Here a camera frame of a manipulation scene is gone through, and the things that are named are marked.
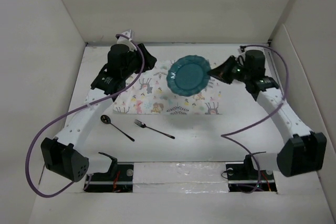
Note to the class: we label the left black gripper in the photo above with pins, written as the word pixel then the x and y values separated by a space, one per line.
pixel 148 60

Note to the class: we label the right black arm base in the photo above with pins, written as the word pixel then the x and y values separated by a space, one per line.
pixel 243 177

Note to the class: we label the patterned cloth placemat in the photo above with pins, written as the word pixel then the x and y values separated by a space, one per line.
pixel 151 95

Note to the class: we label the black fork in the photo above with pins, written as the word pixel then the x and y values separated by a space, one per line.
pixel 142 125

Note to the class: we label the black spoon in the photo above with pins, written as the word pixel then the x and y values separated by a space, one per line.
pixel 106 120

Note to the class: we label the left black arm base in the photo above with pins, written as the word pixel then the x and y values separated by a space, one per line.
pixel 117 179

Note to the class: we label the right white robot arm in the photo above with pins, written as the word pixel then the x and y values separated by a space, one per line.
pixel 303 150

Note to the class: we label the teal scalloped plate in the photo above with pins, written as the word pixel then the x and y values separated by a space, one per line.
pixel 188 75

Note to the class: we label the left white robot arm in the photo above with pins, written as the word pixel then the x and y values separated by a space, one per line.
pixel 62 153

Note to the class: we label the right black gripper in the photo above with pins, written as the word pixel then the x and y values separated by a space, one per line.
pixel 222 72

